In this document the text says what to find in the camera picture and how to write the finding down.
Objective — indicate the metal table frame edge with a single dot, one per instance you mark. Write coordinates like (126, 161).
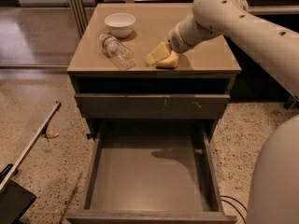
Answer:
(43, 128)

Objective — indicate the black case on floor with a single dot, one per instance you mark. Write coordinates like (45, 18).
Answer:
(15, 200)

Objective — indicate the grey drawer cabinet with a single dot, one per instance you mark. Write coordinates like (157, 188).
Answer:
(210, 68)

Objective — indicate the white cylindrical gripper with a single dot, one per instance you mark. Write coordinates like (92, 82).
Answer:
(177, 42)

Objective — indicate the yellow sponge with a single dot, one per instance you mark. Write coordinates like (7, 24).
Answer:
(169, 62)

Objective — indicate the white ceramic bowl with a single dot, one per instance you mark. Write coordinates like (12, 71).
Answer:
(120, 24)

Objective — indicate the open grey drawer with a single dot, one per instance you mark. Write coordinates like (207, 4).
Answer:
(151, 179)

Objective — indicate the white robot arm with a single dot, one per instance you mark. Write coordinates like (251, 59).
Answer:
(274, 188)

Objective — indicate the closed grey upper drawer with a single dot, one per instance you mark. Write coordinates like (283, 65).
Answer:
(153, 106)

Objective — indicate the clear plastic water bottle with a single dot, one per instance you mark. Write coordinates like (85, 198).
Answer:
(119, 55)

